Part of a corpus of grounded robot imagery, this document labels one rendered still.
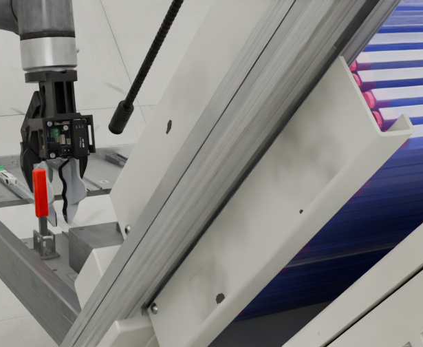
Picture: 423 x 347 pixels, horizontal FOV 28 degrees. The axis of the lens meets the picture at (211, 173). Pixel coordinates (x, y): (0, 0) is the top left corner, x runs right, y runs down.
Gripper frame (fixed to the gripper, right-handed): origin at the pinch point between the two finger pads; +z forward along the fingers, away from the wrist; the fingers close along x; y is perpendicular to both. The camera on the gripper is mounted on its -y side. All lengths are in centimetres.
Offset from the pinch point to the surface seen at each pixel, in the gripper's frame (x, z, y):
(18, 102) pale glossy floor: 34, -19, -128
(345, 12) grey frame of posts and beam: -13, -17, 83
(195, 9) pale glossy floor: 105, -47, -146
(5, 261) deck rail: -10.1, 4.1, 7.0
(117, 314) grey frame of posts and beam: -14, 2, 53
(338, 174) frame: -12, -9, 80
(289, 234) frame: -12, -6, 74
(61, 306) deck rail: -10.1, 6.4, 27.9
